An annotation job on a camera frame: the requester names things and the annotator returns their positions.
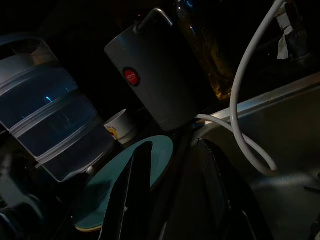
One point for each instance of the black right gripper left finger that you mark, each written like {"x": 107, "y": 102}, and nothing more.
{"x": 125, "y": 200}

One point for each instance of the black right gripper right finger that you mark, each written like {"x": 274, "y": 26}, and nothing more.
{"x": 215, "y": 205}

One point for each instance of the teal plate with tan rim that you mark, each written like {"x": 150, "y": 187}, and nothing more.
{"x": 160, "y": 160}

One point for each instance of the white paper cup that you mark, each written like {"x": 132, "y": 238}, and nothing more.
{"x": 122, "y": 127}

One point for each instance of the translucent tiered food container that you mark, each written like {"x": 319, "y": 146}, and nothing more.
{"x": 50, "y": 112}

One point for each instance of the grey water filter canister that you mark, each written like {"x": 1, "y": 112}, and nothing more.
{"x": 160, "y": 75}

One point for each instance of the yellow oil bottle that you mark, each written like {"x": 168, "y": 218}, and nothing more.
{"x": 212, "y": 62}

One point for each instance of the white tape strip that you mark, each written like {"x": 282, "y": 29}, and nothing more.
{"x": 283, "y": 47}

